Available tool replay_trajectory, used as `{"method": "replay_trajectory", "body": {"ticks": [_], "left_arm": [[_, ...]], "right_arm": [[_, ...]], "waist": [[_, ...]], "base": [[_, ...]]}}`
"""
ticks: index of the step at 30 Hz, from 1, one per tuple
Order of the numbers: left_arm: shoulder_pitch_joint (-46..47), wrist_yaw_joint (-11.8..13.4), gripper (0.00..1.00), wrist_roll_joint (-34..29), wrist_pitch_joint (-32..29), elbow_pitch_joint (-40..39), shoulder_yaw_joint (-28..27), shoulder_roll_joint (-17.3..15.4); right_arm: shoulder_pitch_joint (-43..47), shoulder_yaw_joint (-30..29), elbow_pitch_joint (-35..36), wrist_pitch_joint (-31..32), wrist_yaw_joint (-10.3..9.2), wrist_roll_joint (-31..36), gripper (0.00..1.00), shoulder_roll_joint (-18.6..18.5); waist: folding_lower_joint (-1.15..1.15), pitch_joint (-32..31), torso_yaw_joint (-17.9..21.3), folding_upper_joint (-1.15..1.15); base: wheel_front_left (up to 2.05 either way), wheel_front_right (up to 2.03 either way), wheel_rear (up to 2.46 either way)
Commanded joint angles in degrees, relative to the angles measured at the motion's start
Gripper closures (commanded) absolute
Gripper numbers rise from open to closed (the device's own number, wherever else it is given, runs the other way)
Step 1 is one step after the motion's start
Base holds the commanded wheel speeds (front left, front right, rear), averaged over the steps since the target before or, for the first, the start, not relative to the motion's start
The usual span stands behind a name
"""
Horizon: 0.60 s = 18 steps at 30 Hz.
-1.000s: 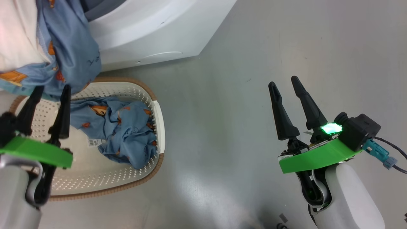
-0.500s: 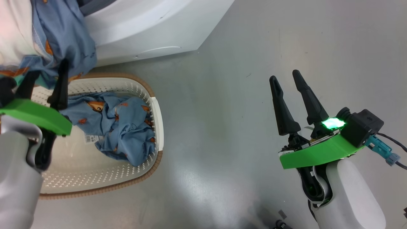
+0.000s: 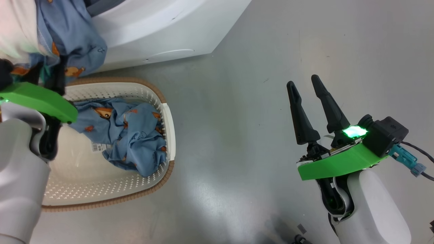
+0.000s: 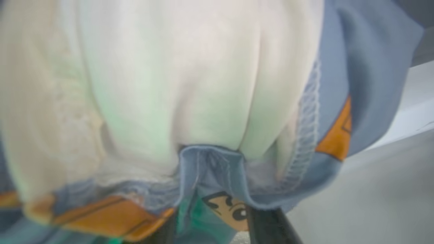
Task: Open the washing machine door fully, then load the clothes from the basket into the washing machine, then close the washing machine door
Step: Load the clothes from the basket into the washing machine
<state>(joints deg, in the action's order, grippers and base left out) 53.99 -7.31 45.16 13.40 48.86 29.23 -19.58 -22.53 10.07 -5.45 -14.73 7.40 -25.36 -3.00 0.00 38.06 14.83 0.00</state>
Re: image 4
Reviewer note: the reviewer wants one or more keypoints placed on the blue garment with white lining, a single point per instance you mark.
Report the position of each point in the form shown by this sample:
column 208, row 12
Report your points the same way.
column 169, row 84

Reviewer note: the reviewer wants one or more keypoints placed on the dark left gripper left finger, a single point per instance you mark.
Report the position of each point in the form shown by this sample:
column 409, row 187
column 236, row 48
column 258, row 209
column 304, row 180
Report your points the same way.
column 166, row 234

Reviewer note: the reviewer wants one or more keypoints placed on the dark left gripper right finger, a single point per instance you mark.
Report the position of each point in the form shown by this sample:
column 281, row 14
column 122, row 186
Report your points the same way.
column 271, row 230

